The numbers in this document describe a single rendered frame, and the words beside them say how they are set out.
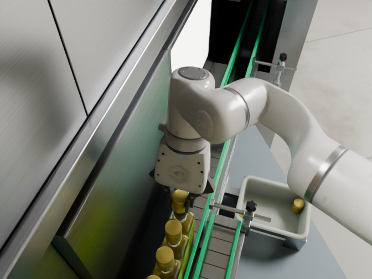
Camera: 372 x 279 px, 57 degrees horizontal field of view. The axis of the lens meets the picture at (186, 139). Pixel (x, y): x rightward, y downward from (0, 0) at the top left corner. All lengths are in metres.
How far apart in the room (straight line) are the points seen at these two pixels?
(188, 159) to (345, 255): 1.58
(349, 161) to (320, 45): 2.83
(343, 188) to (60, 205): 0.37
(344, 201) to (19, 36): 0.40
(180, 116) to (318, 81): 2.38
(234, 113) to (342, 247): 1.69
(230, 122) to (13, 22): 0.28
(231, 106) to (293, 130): 0.10
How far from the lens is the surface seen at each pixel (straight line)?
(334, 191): 0.44
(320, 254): 1.20
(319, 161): 0.44
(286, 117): 0.54
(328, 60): 3.12
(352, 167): 0.44
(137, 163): 0.77
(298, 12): 1.49
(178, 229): 0.71
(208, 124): 0.48
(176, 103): 0.54
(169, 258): 0.69
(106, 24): 0.58
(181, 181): 0.65
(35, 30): 0.44
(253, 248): 1.15
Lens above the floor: 1.81
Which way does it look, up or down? 52 degrees down
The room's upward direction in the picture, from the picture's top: straight up
